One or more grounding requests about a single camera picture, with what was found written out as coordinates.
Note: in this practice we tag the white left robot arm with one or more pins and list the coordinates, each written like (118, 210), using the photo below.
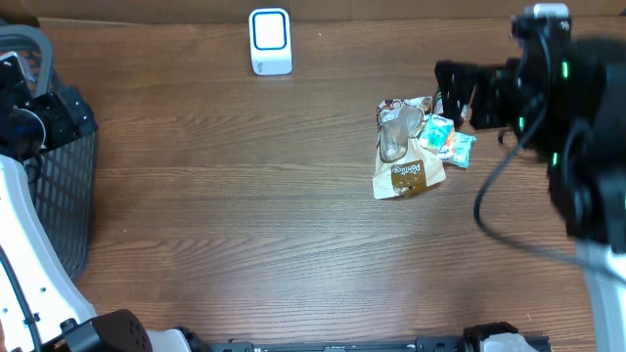
(42, 309)

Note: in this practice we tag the teal wet wipes pack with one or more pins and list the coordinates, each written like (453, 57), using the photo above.
(462, 145)

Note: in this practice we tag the white barcode scanner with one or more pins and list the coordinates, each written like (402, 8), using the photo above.
(270, 41)

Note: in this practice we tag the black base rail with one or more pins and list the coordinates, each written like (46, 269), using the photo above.
(499, 336)

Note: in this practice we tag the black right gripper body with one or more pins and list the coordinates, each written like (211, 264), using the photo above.
(495, 106)

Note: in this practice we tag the beige brown snack bag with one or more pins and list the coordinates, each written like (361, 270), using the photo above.
(403, 166)

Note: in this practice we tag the green lid seasoning jar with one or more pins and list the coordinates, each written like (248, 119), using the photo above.
(438, 107)

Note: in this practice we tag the green tissue pack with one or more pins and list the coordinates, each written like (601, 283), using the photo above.
(435, 133)

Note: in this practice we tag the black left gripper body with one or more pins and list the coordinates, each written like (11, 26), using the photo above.
(63, 117)

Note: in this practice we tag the grey plastic mesh basket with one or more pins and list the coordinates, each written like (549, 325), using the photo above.
(60, 182)

